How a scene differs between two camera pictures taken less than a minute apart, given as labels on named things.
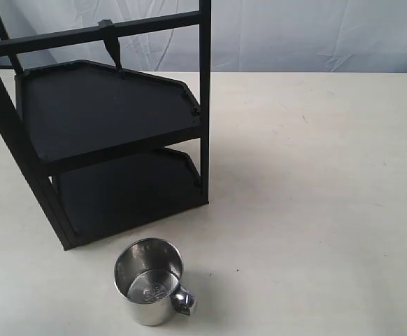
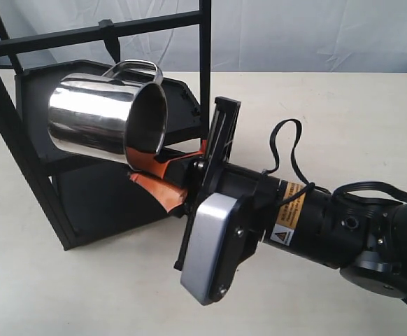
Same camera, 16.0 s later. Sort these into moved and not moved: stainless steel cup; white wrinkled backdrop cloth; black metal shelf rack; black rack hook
Moved: stainless steel cup
Not moved: black metal shelf rack; white wrinkled backdrop cloth; black rack hook
